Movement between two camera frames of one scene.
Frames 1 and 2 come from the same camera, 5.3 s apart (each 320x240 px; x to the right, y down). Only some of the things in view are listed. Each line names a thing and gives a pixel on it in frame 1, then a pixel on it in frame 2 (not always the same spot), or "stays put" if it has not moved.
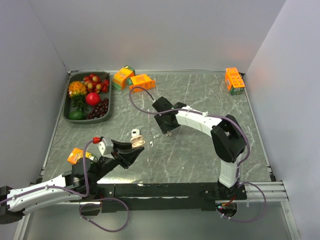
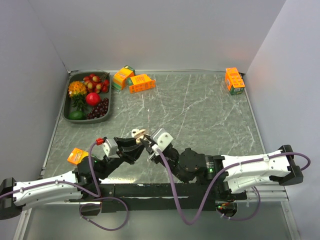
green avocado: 77,115 stays put
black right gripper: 164,128 → 150,151
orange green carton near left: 77,153 stays put
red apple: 93,99 stays put
